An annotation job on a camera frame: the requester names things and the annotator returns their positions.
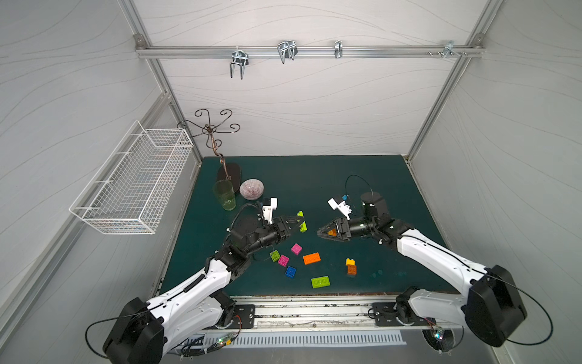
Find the metal hook stand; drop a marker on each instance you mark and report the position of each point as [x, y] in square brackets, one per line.
[231, 172]

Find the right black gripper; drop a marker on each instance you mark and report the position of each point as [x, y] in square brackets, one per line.
[342, 228]

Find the magenta brick upper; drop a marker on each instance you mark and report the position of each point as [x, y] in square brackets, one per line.
[296, 249]

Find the orange 2x3 brick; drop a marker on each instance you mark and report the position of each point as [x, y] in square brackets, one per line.
[311, 258]

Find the aluminium cross bar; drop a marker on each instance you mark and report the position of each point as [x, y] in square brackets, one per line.
[304, 52]

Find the metal hook three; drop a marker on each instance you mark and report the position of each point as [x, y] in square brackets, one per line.
[338, 49]

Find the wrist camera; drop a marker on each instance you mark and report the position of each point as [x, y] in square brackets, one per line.
[340, 204]
[269, 205]

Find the long lime green brick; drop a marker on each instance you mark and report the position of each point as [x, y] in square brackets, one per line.
[303, 227]

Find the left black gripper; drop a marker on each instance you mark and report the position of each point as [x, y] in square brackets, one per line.
[282, 228]

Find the magenta brick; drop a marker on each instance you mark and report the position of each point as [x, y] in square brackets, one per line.
[283, 261]
[296, 249]

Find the magenta brick lower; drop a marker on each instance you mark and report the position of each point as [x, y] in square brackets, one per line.
[283, 261]

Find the white wire basket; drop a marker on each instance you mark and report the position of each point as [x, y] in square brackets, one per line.
[131, 190]

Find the small green brick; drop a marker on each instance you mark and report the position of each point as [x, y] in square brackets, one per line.
[275, 256]

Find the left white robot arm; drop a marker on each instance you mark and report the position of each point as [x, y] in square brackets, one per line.
[145, 331]

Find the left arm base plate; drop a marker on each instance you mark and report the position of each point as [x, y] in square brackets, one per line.
[241, 316]

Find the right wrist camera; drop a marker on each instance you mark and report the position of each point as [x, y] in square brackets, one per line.
[340, 204]

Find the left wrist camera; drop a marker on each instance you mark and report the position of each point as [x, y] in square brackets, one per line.
[269, 205]

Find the metal hook two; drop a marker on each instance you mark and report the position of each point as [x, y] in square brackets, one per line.
[287, 50]

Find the wide lime green brick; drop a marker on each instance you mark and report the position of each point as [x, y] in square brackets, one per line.
[320, 282]

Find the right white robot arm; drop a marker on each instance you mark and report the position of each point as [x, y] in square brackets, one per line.
[486, 300]

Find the green plastic cup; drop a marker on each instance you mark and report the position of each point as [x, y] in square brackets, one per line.
[224, 193]

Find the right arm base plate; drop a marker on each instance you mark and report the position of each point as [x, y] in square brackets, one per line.
[386, 314]

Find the metal hook four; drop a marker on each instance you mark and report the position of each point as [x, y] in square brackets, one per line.
[448, 51]

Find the metal hook one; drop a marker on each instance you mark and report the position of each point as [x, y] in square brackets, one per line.
[240, 60]

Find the blue brick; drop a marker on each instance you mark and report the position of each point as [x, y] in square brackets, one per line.
[290, 272]

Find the striped ceramic bowl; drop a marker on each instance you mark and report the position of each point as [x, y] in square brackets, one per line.
[251, 189]

